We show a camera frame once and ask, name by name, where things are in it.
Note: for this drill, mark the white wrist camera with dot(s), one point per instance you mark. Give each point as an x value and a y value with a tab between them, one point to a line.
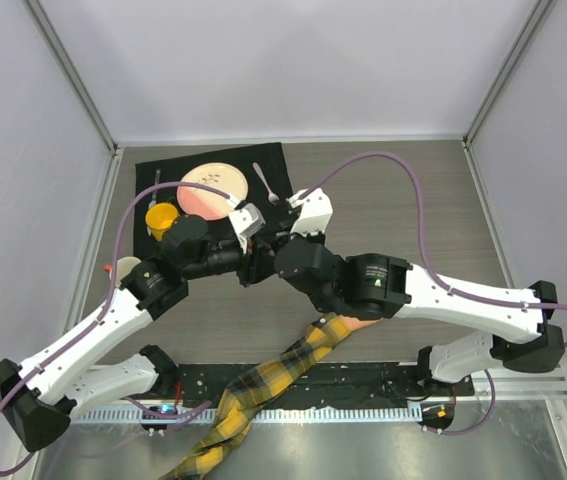
313	209
246	220

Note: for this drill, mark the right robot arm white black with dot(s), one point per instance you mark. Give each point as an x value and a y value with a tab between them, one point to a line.
510	327

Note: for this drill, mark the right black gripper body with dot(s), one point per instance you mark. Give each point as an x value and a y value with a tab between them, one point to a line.
312	237

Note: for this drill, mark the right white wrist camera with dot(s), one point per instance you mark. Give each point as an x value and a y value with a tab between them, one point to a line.
313	209

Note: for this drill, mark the yellow cup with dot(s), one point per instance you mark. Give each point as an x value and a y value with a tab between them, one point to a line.
160	218

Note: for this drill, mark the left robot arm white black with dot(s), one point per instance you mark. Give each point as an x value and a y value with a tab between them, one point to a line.
41	395

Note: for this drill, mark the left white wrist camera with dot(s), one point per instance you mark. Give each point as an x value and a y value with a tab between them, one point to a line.
246	220

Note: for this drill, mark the yellow plaid sleeve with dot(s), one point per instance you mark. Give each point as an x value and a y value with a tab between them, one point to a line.
249	393

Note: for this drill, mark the black cloth placemat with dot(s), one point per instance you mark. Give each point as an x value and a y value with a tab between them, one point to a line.
271	160

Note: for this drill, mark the white cup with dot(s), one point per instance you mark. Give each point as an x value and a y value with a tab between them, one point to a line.
123	267

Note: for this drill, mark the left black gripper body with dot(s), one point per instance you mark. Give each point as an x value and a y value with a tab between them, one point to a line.
247	265

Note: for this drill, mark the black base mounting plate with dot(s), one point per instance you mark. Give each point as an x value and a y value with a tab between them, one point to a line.
351	385

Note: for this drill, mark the silver fork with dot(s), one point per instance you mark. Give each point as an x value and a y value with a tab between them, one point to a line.
271	195

